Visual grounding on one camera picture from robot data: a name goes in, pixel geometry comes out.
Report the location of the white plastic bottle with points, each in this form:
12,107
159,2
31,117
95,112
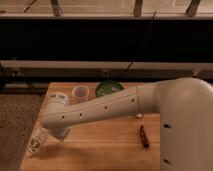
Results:
36,142

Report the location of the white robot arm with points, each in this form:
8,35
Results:
185,106

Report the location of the green bowl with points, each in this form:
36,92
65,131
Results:
107,87

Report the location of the translucent plastic cup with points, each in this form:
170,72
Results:
80,93

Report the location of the white sponge block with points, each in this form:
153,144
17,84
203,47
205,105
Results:
139,115

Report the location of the wooden table board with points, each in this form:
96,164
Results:
106,137

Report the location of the dark red pocket knife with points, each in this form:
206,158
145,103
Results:
144,138

